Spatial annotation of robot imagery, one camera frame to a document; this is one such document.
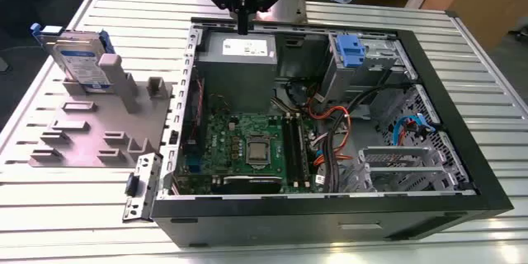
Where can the hard disk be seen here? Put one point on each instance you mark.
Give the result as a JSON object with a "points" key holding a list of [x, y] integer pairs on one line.
{"points": [[77, 63]]}

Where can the silver disk bay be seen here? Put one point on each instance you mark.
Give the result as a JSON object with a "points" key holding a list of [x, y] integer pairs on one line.
{"points": [[396, 169]]}

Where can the blue drive latch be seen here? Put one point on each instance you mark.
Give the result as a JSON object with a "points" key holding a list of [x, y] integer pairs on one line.
{"points": [[351, 50]]}

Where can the grey power supply unit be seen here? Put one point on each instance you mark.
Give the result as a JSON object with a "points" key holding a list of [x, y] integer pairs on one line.
{"points": [[235, 84]]}

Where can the silver drive cage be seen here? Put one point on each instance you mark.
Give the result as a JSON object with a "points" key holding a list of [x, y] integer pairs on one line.
{"points": [[363, 78]]}

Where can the green motherboard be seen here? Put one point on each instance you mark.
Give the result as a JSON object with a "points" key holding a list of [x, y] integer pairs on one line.
{"points": [[223, 140]]}

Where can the silver CPU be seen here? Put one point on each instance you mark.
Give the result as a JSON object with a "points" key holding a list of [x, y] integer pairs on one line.
{"points": [[259, 151]]}

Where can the CPU socket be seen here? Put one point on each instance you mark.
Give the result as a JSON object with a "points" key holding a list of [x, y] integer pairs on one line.
{"points": [[247, 152]]}

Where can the grey parts rack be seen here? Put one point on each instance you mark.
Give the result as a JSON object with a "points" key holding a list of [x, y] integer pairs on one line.
{"points": [[103, 121]]}

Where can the black RAM slot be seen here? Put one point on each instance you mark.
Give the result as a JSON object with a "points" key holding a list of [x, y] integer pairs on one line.
{"points": [[303, 152], [291, 152]]}

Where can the black graphics card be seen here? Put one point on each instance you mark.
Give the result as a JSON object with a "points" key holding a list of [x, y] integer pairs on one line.
{"points": [[247, 183]]}

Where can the black blue video port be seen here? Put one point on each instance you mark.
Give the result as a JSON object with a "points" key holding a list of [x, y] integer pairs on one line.
{"points": [[132, 185]]}

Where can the black PC case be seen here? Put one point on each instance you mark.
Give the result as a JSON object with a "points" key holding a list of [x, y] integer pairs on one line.
{"points": [[288, 220]]}

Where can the silver slot bracket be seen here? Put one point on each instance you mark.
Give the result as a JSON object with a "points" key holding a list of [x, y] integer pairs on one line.
{"points": [[145, 183]]}

